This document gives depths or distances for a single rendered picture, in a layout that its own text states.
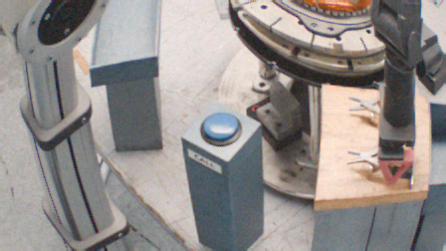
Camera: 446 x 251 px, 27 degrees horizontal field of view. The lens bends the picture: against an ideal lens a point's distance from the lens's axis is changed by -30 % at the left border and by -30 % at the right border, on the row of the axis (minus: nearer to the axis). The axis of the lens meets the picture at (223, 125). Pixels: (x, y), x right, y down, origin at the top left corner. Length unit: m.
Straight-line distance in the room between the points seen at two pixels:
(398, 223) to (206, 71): 0.60
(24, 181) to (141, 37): 1.25
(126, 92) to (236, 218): 0.27
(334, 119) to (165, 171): 0.40
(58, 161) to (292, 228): 0.48
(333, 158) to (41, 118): 0.40
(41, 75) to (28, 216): 1.50
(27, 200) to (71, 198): 1.33
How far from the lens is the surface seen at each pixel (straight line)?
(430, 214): 1.60
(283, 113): 1.84
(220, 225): 1.69
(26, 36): 1.19
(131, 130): 1.86
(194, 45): 2.03
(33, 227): 2.80
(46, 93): 1.38
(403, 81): 1.34
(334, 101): 1.57
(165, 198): 1.84
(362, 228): 1.54
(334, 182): 1.49
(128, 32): 1.74
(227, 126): 1.57
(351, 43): 1.61
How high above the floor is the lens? 2.25
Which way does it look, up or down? 50 degrees down
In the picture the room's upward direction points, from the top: 5 degrees counter-clockwise
